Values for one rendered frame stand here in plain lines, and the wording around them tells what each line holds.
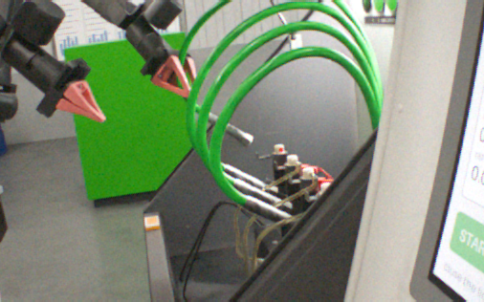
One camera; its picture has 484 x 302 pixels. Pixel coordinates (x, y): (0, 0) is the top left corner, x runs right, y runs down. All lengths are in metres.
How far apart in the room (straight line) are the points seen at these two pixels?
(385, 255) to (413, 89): 0.17
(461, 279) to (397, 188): 0.14
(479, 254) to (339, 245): 0.24
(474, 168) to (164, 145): 3.91
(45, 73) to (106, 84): 3.30
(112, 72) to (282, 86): 3.01
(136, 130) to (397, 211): 3.76
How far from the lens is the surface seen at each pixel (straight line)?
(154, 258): 1.02
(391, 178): 0.56
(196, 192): 1.26
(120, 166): 4.29
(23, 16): 0.89
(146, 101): 4.20
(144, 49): 1.06
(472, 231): 0.43
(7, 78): 1.42
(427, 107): 0.51
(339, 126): 1.31
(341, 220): 0.61
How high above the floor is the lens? 1.37
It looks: 14 degrees down
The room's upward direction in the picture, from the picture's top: 6 degrees counter-clockwise
